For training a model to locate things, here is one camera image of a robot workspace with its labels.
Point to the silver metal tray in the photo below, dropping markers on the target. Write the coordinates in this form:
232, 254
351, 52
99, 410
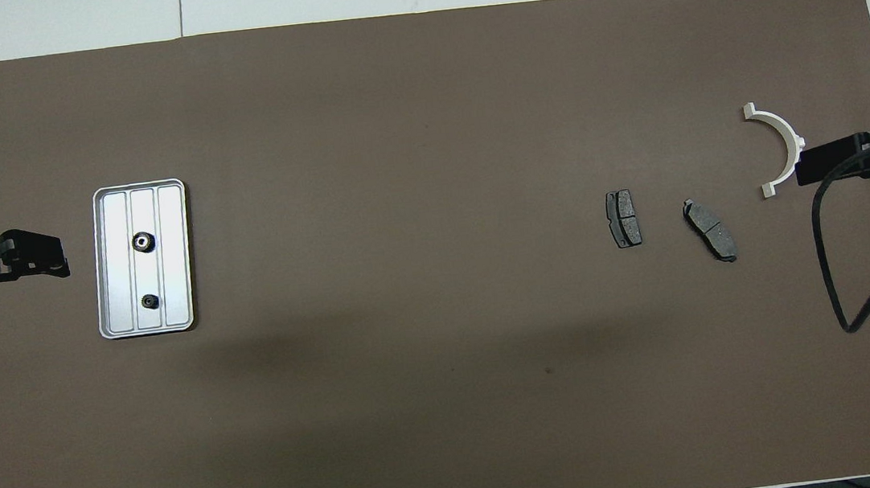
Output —
170, 264

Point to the long dark grey brake pad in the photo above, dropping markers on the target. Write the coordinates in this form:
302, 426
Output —
710, 231

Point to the short dark grey brake pad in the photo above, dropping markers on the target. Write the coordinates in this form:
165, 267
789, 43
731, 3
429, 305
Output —
624, 218

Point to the brown table mat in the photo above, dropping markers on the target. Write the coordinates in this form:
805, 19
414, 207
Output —
451, 396

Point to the white curved plastic bracket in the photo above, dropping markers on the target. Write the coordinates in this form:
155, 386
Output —
783, 133

